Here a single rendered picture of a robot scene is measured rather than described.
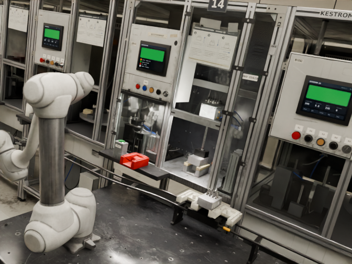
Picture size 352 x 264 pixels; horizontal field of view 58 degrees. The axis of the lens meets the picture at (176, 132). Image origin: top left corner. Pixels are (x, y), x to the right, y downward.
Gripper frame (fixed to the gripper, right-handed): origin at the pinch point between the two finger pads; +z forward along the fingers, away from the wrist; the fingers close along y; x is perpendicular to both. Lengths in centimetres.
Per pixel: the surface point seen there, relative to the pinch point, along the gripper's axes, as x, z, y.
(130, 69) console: -72, 14, -47
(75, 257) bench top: 37, -52, -59
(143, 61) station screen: -78, 3, -53
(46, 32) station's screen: -86, 67, 31
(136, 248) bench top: 27, -41, -87
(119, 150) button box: -16, 14, -60
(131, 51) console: -83, 12, -43
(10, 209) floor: 73, 114, 13
